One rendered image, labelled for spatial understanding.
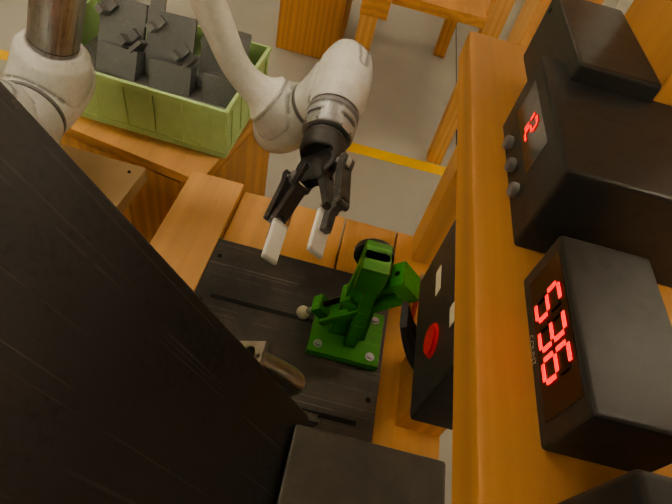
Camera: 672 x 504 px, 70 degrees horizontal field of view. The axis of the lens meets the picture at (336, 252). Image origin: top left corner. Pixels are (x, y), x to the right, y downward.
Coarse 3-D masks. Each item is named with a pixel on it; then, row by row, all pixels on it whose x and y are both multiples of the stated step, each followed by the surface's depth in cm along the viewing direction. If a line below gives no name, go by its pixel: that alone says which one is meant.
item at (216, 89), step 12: (204, 36) 150; (240, 36) 149; (204, 48) 152; (204, 60) 153; (204, 72) 155; (216, 72) 155; (204, 84) 151; (216, 84) 151; (228, 84) 150; (204, 96) 153; (216, 96) 153; (228, 96) 152
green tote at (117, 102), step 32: (96, 0) 161; (96, 32) 166; (256, 64) 153; (96, 96) 140; (128, 96) 138; (160, 96) 135; (128, 128) 146; (160, 128) 144; (192, 128) 141; (224, 128) 139
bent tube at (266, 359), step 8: (248, 344) 64; (256, 344) 63; (264, 344) 62; (256, 352) 62; (264, 352) 62; (264, 360) 62; (272, 360) 64; (280, 360) 66; (272, 368) 64; (280, 368) 65; (288, 368) 66; (296, 368) 69; (272, 376) 65; (280, 376) 66; (288, 376) 66; (296, 376) 68; (280, 384) 75; (288, 384) 67; (296, 384) 68; (304, 384) 71; (288, 392) 72; (296, 392) 71
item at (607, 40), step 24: (552, 0) 48; (576, 0) 47; (552, 24) 46; (576, 24) 43; (600, 24) 44; (624, 24) 45; (528, 48) 51; (552, 48) 44; (576, 48) 39; (600, 48) 40; (624, 48) 41; (528, 72) 49; (576, 72) 38; (600, 72) 38; (624, 72) 38; (648, 72) 39; (648, 96) 38
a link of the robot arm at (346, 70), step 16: (336, 48) 85; (352, 48) 84; (320, 64) 85; (336, 64) 82; (352, 64) 82; (368, 64) 85; (304, 80) 87; (320, 80) 82; (336, 80) 81; (352, 80) 81; (368, 80) 84; (304, 96) 86; (352, 96) 81; (368, 96) 85; (304, 112) 88
